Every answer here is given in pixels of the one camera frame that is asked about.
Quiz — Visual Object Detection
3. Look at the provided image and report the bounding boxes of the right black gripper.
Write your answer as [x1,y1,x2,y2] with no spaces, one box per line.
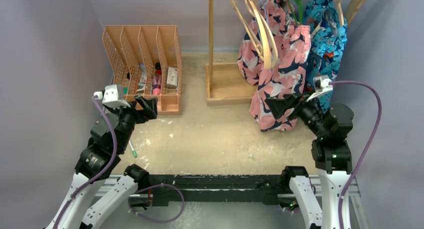
[266,87,329,138]

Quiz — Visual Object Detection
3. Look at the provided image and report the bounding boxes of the pink shark print shorts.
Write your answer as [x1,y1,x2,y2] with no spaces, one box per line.
[237,0,312,132]

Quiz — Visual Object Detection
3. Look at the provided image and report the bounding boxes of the green plastic hanger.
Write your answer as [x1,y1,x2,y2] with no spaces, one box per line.
[287,0,304,26]

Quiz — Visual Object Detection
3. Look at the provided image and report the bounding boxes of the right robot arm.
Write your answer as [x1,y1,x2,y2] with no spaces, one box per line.
[265,94,354,229]

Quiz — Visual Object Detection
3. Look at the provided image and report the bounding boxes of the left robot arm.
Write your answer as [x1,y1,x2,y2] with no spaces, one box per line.
[47,91,158,229]

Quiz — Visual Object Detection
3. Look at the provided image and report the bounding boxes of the blue shark print shorts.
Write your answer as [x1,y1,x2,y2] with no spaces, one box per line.
[303,0,349,114]

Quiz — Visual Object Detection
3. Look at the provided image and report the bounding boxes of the wooden hanger holding blue shorts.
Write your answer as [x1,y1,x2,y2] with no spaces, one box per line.
[333,0,345,27]

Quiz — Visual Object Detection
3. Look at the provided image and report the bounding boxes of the pink bottle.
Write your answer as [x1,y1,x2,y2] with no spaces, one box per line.
[152,62,162,95]

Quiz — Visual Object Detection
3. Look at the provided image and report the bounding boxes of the white tube in organizer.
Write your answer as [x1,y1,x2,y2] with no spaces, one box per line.
[138,63,147,90]

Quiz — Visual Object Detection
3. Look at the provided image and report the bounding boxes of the small white box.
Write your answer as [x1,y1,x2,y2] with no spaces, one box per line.
[166,66,179,89]

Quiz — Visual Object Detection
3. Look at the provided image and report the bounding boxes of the orange plastic file organizer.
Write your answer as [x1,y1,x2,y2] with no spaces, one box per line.
[102,25,183,116]

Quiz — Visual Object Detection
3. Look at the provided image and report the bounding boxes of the green white marker pen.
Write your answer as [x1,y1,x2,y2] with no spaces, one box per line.
[128,141,138,158]

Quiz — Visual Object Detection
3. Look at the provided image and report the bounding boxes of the wooden clothes rack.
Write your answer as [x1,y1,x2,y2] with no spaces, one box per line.
[205,0,366,107]

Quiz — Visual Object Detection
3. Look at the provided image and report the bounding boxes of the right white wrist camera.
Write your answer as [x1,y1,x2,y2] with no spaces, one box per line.
[306,75,333,102]

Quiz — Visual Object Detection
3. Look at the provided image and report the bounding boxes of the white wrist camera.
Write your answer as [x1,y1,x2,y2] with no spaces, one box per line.
[93,84,130,109]
[306,75,333,102]

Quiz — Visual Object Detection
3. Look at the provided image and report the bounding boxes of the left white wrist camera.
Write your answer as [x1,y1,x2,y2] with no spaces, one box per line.
[93,84,130,109]

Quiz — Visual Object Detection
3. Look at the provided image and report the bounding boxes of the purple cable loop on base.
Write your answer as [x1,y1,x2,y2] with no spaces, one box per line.
[127,183,185,224]

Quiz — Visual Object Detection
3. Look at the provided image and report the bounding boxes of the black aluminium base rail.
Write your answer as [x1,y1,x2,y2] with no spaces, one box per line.
[96,173,360,209]

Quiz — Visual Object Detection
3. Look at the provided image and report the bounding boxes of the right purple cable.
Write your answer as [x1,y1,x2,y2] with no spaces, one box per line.
[329,80,383,229]

